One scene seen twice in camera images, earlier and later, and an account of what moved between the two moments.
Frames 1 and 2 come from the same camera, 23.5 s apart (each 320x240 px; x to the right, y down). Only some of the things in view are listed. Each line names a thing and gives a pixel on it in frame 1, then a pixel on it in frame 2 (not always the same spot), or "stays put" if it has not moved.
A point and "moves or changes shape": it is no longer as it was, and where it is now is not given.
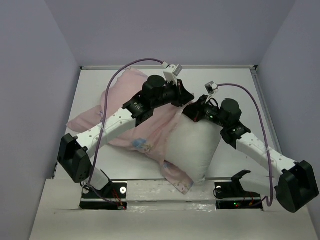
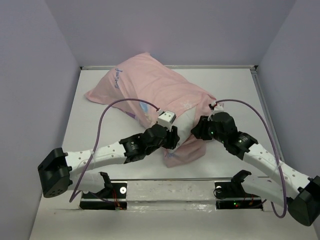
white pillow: [191, 144] moves or changes shape
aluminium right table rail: [255, 73] stays put
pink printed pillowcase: [149, 136] to [140, 85]
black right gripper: [194, 111] to [199, 131]
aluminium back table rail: [161, 67] stays put
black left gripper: [182, 96] to [172, 138]
